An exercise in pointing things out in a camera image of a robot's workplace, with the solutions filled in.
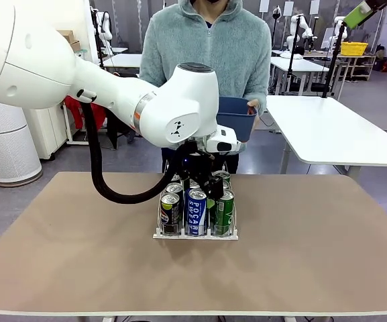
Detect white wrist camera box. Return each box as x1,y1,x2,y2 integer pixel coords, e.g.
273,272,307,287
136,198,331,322
205,125,243,156

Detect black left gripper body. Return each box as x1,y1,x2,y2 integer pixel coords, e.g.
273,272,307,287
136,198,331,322
178,142,214,189

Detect large white table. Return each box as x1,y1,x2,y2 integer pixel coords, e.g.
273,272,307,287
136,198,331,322
265,95,387,182

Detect wooden shelf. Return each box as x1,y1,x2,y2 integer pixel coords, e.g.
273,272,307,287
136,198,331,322
339,53,378,81

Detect bright green beverage can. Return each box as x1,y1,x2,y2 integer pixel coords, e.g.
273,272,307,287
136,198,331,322
213,190,235,235

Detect white air purifier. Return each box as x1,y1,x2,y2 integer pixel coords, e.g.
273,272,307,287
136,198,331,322
0,97,43,188

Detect black tripod pole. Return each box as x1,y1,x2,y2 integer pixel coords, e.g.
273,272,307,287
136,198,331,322
286,15,302,95
322,23,345,99

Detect person's left forearm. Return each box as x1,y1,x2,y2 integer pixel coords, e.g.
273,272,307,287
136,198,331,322
252,87,272,117

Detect orange jacket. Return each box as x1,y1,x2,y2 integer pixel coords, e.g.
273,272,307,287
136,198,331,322
64,95,107,131

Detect yellow crate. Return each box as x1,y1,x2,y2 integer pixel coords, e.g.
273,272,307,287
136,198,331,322
340,42,370,56

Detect red and black jacket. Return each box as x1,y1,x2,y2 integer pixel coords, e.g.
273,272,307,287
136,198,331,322
104,70,147,150

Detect blue plastic bin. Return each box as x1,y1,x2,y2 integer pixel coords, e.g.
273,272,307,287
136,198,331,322
215,97,259,143

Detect blue Pocari Sweat can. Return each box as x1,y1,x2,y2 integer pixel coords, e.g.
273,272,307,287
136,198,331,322
185,187,209,236

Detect person in teal fleece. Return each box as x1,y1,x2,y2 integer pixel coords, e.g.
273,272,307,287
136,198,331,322
139,0,272,155

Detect white wire can dispenser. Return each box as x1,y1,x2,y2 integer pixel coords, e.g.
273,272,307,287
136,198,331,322
152,160,239,241

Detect black Pepsi logo can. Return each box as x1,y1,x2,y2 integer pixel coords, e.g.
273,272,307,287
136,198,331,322
160,193,181,235

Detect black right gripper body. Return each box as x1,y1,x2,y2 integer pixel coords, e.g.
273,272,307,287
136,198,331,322
364,0,387,11

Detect black corrugated cable hose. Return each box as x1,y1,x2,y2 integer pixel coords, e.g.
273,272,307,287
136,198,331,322
66,89,186,205

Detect white background table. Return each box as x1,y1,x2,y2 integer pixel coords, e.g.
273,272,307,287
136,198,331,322
101,53,143,73
270,56,330,98

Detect black trousers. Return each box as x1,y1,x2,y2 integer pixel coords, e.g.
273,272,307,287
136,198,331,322
161,147,239,174

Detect person's left hand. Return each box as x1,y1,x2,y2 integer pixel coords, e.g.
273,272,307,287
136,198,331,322
246,99,260,130

